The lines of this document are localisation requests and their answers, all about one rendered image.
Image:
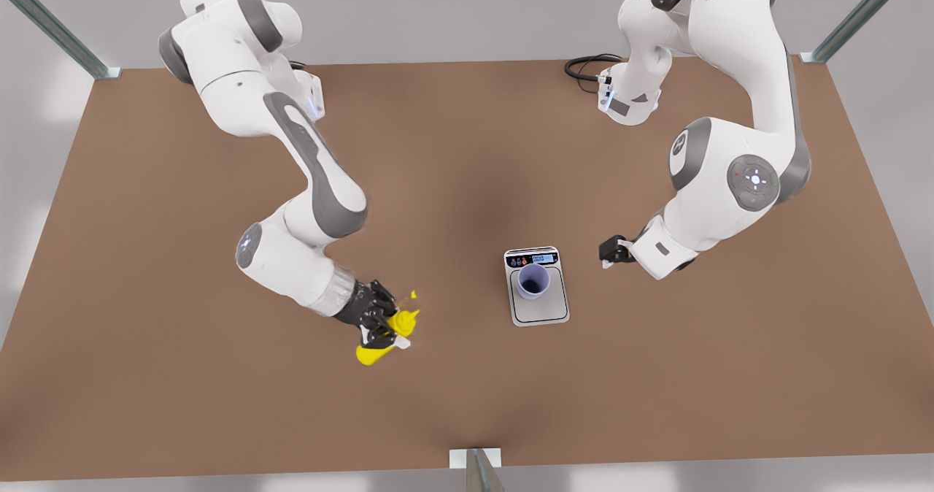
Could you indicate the yellow sauce bottle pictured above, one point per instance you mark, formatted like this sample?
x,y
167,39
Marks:
x,y
390,335

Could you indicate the lavender cup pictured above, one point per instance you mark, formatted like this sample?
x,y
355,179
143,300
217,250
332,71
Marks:
x,y
533,281

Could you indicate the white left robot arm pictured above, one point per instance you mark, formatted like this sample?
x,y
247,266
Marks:
x,y
737,178

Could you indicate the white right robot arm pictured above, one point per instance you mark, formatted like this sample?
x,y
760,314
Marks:
x,y
241,76

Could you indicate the silver digital kitchen scale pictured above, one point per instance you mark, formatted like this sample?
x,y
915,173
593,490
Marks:
x,y
536,286

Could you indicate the silver frame post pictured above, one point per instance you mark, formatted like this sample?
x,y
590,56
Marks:
x,y
55,25
857,17
478,470

